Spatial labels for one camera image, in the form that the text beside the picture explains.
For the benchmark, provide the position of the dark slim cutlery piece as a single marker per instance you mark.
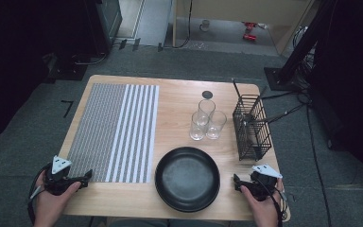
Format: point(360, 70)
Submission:
point(236, 88)

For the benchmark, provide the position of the long metal cutlery piece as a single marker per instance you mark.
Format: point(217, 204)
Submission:
point(280, 115)

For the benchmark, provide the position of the striped grey white placemat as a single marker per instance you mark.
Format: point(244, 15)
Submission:
point(107, 126)

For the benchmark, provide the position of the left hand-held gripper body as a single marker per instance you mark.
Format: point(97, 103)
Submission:
point(58, 182)

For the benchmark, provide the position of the black stand pole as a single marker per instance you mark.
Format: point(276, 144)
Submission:
point(305, 41)

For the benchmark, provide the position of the person's left hand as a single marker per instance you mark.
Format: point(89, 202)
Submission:
point(50, 208)

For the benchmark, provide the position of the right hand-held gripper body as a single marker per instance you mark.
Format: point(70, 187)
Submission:
point(263, 186)

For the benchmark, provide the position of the small black floor bracket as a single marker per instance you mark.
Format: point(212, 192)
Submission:
point(160, 47)
point(123, 44)
point(136, 44)

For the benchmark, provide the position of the black cabinet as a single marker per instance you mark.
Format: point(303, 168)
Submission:
point(107, 19)

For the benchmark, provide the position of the grey mug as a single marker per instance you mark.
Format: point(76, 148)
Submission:
point(205, 25)

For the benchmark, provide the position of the red tool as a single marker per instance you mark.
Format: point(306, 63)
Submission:
point(250, 26)
point(249, 37)

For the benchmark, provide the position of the black floor stand base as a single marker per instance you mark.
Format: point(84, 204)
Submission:
point(66, 71)

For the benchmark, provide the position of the white plastic bag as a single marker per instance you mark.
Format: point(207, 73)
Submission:
point(262, 26)

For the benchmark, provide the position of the black stand base plate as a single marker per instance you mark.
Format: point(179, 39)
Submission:
point(272, 78)

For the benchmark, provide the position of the dark curtain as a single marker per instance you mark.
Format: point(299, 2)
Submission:
point(353, 78)
point(19, 63)

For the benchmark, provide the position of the person's right hand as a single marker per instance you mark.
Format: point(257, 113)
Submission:
point(266, 211)

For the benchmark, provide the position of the clear drinking glass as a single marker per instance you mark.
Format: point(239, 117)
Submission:
point(197, 134)
point(217, 126)
point(206, 105)

